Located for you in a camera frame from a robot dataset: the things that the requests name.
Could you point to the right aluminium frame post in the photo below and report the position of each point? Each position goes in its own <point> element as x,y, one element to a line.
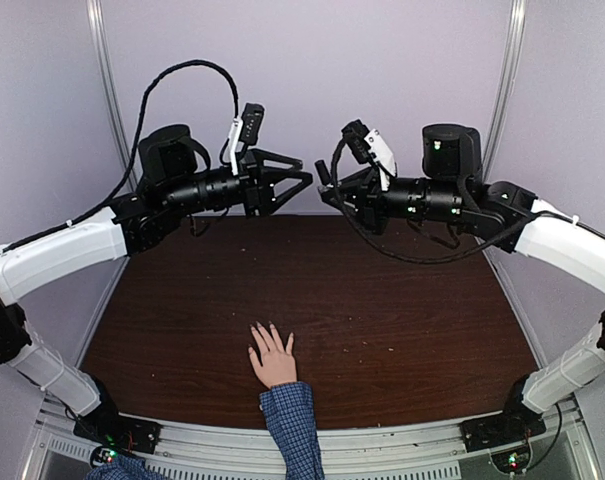
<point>510,64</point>

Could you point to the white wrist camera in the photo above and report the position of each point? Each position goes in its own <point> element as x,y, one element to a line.
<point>368,147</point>
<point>247,132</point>

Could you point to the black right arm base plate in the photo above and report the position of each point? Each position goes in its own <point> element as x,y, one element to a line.
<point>498,430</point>

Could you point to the aluminium frame post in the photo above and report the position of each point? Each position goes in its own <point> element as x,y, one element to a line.
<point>114,114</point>
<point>510,64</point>

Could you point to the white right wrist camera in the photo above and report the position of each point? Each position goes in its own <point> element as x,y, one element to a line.
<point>368,147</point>

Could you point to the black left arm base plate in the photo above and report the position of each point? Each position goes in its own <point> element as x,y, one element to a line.
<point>127,435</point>

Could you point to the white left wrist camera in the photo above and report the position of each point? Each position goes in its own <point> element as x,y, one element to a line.
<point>247,132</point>

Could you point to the mannequin hand with painted nails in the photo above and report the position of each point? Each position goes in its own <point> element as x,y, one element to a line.
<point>272,359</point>

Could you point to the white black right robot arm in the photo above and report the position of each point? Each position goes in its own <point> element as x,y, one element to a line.
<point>503,215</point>

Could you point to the slotted aluminium base rail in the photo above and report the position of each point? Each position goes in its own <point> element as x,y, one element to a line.
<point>548,445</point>

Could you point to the blue checkered shirt sleeve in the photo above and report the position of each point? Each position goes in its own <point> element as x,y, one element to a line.
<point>289,415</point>

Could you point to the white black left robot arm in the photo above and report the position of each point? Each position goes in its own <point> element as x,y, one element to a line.
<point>170,190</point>

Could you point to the left aluminium frame post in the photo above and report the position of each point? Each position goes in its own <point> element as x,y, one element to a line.
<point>114,114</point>

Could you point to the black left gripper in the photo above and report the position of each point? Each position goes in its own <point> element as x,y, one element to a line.
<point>260,195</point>

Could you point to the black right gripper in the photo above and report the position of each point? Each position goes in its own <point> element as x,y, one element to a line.
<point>370,208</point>

